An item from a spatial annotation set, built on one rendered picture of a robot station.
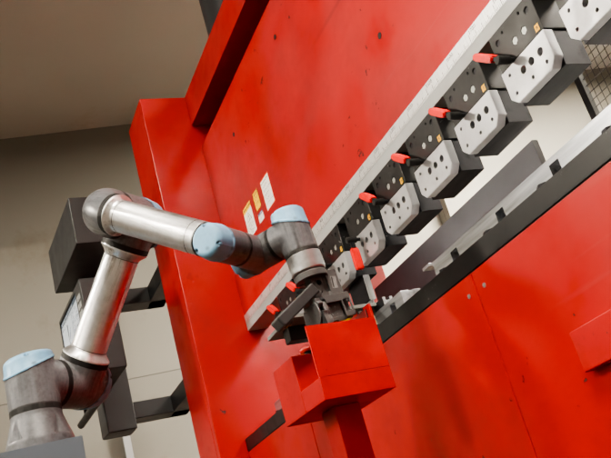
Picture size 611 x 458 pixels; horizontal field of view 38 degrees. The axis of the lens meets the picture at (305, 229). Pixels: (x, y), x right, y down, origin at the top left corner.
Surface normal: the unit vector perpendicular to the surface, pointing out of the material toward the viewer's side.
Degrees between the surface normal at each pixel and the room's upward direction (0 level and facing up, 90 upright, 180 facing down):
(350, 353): 90
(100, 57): 180
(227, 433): 90
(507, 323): 90
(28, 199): 90
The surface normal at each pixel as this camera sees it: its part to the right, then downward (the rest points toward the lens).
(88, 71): 0.26, 0.89
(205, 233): -0.53, -0.18
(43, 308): 0.21, -0.42
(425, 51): -0.91, 0.09
